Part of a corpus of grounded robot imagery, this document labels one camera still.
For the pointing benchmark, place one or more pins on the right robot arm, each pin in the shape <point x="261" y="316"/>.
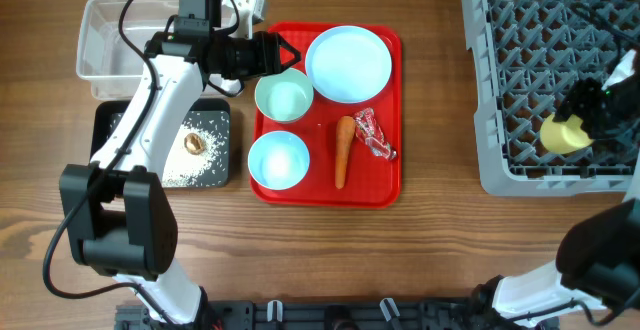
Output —
<point x="597" y="264"/>

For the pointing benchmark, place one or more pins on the orange carrot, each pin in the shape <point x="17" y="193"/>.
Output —
<point x="345" y="132"/>

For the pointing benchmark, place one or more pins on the black waste tray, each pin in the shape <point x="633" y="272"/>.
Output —
<point x="210" y="109"/>

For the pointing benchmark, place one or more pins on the yellow plastic cup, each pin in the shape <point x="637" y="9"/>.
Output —
<point x="565" y="136"/>

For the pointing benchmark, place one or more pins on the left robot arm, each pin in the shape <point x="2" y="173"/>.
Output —
<point x="117" y="216"/>

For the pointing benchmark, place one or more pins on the white rice pile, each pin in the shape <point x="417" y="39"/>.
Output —
<point x="209" y="169"/>

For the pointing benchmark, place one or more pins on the brown food scrap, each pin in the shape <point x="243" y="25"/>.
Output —
<point x="194" y="144"/>

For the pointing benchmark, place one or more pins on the clear plastic bin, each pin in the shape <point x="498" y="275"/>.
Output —
<point x="103" y="59"/>

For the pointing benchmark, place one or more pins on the green bowl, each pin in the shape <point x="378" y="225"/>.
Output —
<point x="285" y="97"/>

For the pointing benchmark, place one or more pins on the light blue bowl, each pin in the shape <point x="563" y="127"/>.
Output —
<point x="278" y="160"/>

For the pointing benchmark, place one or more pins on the red plastic tray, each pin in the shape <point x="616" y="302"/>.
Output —
<point x="371" y="181"/>

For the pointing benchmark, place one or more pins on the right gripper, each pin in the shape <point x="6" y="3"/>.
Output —
<point x="580" y="102"/>

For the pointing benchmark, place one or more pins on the light blue plate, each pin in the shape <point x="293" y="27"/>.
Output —
<point x="348" y="64"/>

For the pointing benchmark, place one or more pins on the grey dishwasher rack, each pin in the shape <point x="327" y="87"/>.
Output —
<point x="527" y="55"/>

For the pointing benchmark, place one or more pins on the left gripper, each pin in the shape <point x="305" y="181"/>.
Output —
<point x="269" y="57"/>

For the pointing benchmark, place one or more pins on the red candy wrapper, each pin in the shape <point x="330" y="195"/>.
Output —
<point x="371" y="134"/>

